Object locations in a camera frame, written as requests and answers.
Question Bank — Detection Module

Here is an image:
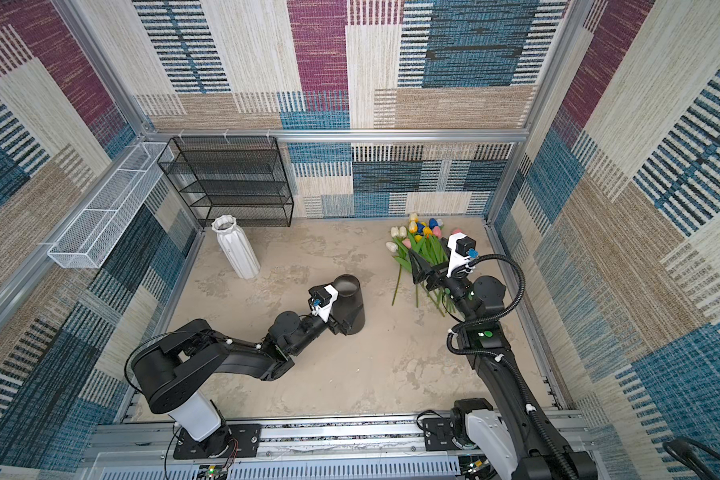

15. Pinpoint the black cylindrical vase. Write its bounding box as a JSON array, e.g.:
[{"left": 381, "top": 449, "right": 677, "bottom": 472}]
[{"left": 331, "top": 274, "right": 366, "bottom": 336}]

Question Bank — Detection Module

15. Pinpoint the orange yellow tulip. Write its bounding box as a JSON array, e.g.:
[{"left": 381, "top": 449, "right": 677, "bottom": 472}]
[{"left": 421, "top": 227, "right": 447, "bottom": 265}]

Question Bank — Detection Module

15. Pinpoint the cream white tulip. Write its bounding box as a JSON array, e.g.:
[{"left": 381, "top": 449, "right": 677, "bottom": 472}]
[{"left": 386, "top": 240, "right": 410, "bottom": 305}]

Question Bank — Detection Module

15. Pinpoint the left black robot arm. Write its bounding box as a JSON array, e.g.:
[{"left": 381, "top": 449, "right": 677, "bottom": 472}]
[{"left": 125, "top": 299, "right": 365, "bottom": 459}]

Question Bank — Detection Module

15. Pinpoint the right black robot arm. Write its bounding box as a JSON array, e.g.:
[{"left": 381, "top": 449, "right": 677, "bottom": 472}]
[{"left": 408, "top": 248, "right": 598, "bottom": 479}]

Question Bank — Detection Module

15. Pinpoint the white ribbed ceramic vase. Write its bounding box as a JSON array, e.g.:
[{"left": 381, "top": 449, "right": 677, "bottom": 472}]
[{"left": 211, "top": 215, "right": 260, "bottom": 280}]

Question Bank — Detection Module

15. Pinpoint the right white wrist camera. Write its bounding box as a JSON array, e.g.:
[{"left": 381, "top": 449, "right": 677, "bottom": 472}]
[{"left": 446, "top": 232, "right": 478, "bottom": 277}]

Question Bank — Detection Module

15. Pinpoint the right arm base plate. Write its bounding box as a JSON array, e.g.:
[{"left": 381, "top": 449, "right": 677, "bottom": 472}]
[{"left": 416, "top": 416, "right": 475, "bottom": 451}]

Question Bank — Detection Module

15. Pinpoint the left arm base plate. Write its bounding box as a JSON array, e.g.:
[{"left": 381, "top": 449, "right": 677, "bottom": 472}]
[{"left": 172, "top": 424, "right": 262, "bottom": 460}]

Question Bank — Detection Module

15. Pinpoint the black wire shelf rack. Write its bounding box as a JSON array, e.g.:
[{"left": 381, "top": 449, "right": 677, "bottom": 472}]
[{"left": 157, "top": 136, "right": 294, "bottom": 227}]

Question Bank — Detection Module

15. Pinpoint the aluminium rail with cable duct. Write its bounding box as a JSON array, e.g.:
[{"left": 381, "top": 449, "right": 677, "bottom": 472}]
[{"left": 77, "top": 411, "right": 601, "bottom": 480}]

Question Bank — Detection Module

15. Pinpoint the white wire mesh basket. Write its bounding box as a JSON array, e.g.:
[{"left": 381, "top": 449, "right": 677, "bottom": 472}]
[{"left": 48, "top": 142, "right": 166, "bottom": 269}]

